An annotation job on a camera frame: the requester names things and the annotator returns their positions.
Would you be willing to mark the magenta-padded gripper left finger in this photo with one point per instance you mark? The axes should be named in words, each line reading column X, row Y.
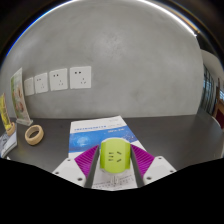
column 68, row 168

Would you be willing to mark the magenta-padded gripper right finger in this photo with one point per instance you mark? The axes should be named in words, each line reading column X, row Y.
column 160, row 168

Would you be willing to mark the green and white charger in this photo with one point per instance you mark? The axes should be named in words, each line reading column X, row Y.
column 115, row 156

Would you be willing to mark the white and blue booklet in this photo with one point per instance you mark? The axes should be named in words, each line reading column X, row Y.
column 90, row 136

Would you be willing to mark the beige tape roll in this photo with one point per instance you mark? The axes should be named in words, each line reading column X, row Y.
column 28, row 137

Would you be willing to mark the grey brochure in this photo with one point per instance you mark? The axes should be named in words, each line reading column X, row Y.
column 7, row 145

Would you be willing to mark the small orange menu sign stand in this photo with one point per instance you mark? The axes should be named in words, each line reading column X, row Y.
column 5, row 115

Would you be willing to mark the large green menu sign stand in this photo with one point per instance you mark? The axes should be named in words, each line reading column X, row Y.
column 19, row 96

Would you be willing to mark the glass partition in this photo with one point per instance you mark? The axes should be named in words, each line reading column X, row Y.
column 208, row 90

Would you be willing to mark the ceiling light strip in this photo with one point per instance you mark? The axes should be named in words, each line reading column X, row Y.
column 186, row 26

